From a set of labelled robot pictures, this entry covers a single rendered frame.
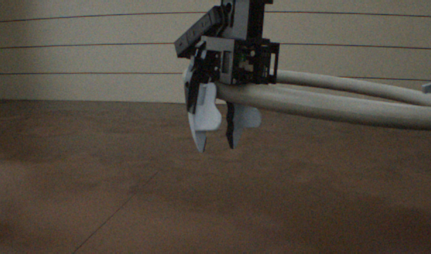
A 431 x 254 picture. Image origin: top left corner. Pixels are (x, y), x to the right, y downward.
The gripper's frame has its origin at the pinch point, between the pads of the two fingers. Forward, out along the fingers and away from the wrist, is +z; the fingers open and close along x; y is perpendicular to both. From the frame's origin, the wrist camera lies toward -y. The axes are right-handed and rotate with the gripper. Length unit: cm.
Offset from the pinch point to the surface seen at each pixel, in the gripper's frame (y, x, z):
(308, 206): -126, 168, 91
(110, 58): -659, 235, 43
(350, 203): -111, 194, 89
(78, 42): -704, 191, 20
